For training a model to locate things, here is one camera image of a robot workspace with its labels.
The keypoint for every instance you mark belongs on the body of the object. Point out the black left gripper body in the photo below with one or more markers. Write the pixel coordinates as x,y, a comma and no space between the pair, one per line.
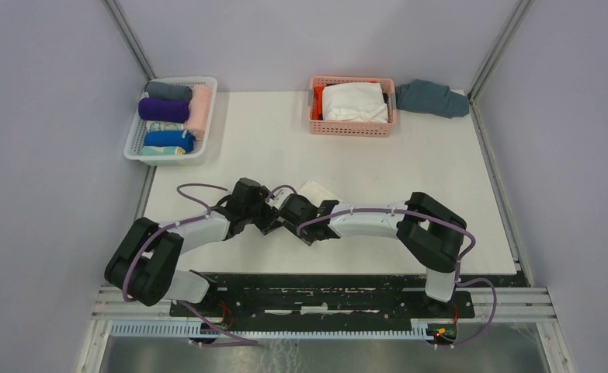
250,212

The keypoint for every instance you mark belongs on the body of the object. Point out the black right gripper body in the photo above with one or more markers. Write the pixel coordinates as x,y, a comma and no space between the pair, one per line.
308,238

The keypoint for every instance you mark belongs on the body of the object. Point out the cream towel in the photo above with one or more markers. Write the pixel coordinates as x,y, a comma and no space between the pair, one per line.
316,193

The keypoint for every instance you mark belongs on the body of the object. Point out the purple towel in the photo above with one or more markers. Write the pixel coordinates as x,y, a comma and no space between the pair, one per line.
176,111

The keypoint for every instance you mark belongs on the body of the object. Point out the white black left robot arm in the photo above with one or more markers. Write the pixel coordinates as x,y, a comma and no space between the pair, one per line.
144,266

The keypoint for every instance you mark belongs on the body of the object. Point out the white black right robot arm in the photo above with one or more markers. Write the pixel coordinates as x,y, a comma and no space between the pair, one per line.
436,236

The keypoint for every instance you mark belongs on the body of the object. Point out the blue rolled towel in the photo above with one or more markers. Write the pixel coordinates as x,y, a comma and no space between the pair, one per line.
179,139

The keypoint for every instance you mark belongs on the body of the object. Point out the white plastic basket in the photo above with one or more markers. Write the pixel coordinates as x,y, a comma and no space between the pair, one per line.
137,132

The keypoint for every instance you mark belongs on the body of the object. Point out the pink plastic basket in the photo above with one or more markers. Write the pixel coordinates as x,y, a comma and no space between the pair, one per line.
351,128

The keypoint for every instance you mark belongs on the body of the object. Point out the pink rolled towel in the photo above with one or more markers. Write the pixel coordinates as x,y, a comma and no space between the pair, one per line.
199,108

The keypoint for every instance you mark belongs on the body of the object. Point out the orange cloth in basket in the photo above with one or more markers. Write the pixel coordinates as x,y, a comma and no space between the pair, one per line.
317,105

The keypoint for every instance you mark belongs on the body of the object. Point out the light teal rolled towel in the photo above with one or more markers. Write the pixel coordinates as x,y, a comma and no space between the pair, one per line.
162,151

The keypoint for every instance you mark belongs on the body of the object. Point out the white folded cloth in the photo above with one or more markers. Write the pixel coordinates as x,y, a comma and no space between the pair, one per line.
354,101

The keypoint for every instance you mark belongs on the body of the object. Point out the beige print rolled towel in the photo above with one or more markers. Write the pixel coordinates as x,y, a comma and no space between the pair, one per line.
153,126

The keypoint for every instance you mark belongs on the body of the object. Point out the grey rolled towel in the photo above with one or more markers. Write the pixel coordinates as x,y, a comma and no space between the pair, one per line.
164,91

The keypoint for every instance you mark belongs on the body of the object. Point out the teal crumpled towel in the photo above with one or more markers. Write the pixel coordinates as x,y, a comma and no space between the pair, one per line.
420,96

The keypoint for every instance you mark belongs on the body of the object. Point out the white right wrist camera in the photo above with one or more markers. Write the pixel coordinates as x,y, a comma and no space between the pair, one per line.
279,198

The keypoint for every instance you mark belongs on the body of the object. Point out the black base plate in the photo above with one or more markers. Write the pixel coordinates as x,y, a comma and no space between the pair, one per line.
331,302

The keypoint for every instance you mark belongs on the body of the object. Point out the aluminium corner frame left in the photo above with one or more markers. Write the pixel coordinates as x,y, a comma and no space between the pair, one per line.
118,17

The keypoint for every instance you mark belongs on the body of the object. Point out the aluminium corner frame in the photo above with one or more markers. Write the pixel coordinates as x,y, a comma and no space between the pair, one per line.
118,17
555,349

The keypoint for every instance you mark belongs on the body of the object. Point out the aluminium corner frame right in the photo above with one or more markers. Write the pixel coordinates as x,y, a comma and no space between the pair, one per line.
555,349

